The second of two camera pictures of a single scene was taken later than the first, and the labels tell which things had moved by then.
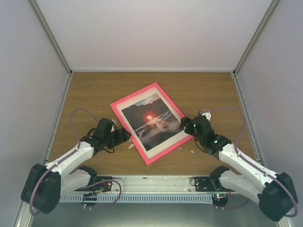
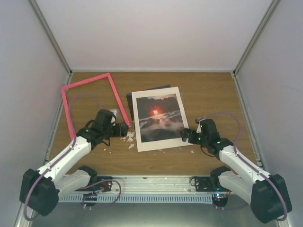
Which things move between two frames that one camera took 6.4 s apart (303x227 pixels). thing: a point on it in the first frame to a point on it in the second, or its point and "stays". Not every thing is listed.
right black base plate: [209, 184] stays
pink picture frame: [114, 106] to [64, 91]
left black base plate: [105, 186] stays
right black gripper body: [188, 130] to [192, 140]
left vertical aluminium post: [51, 36] stays
